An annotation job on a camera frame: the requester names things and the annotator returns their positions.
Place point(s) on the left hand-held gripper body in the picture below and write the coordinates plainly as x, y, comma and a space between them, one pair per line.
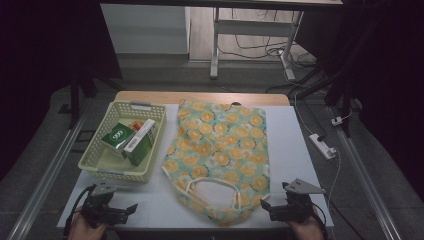
100, 210

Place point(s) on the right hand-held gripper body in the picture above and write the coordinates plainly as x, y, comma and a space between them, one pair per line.
293, 210

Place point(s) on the pale yellow plastic basket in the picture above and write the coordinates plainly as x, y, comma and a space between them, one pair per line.
110, 160

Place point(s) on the long green white medicine box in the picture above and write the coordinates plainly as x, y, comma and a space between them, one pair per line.
140, 146

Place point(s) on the small green medicine box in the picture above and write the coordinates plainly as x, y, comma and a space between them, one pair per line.
116, 137

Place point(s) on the orange print fabric bag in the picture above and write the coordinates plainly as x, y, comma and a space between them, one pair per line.
220, 150

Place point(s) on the round red white packet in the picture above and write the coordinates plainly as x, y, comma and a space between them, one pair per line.
136, 125

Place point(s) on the person's left hand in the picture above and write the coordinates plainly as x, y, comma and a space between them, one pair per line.
85, 230

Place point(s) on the person's right hand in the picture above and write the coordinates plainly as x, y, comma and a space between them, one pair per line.
308, 230

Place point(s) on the white table mat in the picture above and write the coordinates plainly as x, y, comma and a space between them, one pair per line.
290, 160

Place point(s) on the white power strip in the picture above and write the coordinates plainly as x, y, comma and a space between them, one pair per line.
322, 145

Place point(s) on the white plug adapter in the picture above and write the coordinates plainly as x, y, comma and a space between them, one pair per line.
337, 121

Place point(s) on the black stand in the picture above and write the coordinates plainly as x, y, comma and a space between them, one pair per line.
336, 86
75, 100

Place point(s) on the grey cabinet panel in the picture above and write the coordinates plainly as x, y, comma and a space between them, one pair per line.
146, 28

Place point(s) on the aluminium rail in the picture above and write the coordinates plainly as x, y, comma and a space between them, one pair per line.
363, 180
46, 176

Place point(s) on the white desk frame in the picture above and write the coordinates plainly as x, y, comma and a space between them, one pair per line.
253, 28

